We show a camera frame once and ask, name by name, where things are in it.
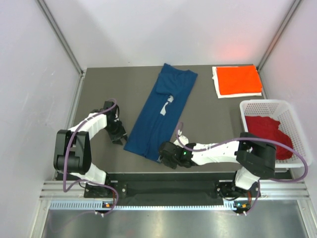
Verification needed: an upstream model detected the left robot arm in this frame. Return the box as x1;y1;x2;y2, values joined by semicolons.
53;98;128;197

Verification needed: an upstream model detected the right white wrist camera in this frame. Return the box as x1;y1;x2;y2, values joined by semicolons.
174;133;189;147

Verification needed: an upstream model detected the white plastic basket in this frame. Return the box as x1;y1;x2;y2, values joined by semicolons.
240;99;313;166

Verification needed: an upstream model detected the grey slotted cable duct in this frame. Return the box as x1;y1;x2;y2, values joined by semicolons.
50;200;248;211

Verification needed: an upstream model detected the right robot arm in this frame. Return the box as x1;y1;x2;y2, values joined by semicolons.
159;132;276;200

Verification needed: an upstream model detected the folded orange t shirt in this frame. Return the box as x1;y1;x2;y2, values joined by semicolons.
215;65;263;96

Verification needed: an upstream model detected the red t shirt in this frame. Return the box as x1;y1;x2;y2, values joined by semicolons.
245;116;293;149

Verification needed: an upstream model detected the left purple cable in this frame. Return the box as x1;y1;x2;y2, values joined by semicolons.
63;98;119;216

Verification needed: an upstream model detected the blue t shirt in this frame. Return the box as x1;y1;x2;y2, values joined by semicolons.
124;63;198;163

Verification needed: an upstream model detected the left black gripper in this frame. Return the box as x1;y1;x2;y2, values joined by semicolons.
105;119;128;145

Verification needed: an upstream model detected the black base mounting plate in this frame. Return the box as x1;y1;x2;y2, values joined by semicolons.
84;179;258;199

